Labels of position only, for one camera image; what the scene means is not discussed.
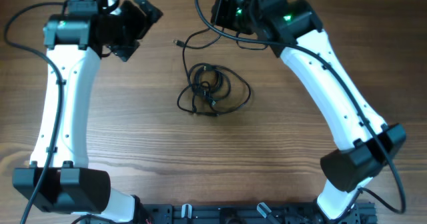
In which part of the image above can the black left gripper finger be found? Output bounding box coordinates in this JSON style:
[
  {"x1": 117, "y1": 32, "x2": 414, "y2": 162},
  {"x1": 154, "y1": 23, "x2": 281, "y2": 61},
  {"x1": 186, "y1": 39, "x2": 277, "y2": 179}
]
[
  {"x1": 109, "y1": 41, "x2": 139, "y2": 62},
  {"x1": 134, "y1": 0, "x2": 163, "y2": 23}
]

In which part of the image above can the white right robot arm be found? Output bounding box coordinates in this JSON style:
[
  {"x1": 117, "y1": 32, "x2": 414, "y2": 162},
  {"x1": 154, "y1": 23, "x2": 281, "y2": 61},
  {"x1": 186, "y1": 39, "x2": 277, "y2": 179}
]
[{"x1": 211, "y1": 0, "x2": 406, "y2": 222}]

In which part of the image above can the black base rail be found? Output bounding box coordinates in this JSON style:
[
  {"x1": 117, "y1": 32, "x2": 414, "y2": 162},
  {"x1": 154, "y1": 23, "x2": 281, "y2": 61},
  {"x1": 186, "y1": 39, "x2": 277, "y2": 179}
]
[{"x1": 144, "y1": 203, "x2": 378, "y2": 224}]

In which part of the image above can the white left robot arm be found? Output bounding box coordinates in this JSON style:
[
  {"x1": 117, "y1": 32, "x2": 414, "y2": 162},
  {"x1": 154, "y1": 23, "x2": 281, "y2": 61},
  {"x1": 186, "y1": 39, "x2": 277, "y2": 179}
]
[{"x1": 13, "y1": 0, "x2": 162, "y2": 223}]

